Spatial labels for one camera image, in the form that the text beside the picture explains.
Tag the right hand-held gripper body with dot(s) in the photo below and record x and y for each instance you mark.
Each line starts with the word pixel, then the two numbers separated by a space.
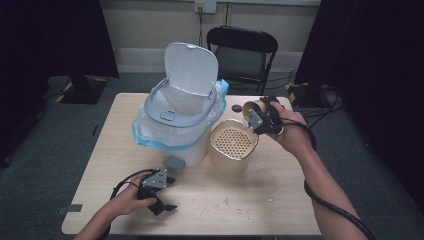
pixel 268 121

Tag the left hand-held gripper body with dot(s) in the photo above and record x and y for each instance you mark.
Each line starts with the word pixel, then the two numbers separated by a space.
pixel 155 181

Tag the beige cup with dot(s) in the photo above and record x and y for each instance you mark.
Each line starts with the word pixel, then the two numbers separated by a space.
pixel 250 106

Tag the beige container with strainer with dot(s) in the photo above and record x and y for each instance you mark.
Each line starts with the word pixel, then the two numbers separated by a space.
pixel 233 143

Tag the white pedal trash bin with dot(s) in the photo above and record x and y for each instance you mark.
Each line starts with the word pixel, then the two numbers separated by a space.
pixel 190 66

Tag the person's right hand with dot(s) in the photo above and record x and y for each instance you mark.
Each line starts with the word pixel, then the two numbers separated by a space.
pixel 295 133

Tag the person's left hand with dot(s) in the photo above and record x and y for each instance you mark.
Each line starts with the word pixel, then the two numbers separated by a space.
pixel 128 200

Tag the small black round disc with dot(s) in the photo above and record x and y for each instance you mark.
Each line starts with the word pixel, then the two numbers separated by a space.
pixel 237 108

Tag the yellow and black box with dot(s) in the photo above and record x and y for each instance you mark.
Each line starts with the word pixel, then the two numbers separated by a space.
pixel 306 96

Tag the blue-edged plastic bin bag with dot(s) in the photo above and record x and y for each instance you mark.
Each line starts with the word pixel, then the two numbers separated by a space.
pixel 146 140

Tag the black folding chair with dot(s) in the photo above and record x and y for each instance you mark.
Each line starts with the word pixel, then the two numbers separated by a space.
pixel 241 40

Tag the black tape strip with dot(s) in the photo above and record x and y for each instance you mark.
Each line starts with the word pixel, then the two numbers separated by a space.
pixel 95 130

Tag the grey tape strip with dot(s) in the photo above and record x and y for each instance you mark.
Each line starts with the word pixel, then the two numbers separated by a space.
pixel 70 209

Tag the dark curtain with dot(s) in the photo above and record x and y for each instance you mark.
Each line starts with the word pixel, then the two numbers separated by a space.
pixel 366 50
pixel 50 33

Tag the black stand base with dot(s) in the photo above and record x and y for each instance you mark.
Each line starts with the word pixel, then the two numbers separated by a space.
pixel 83 91

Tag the white wall socket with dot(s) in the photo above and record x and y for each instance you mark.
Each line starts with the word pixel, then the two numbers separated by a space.
pixel 206 5

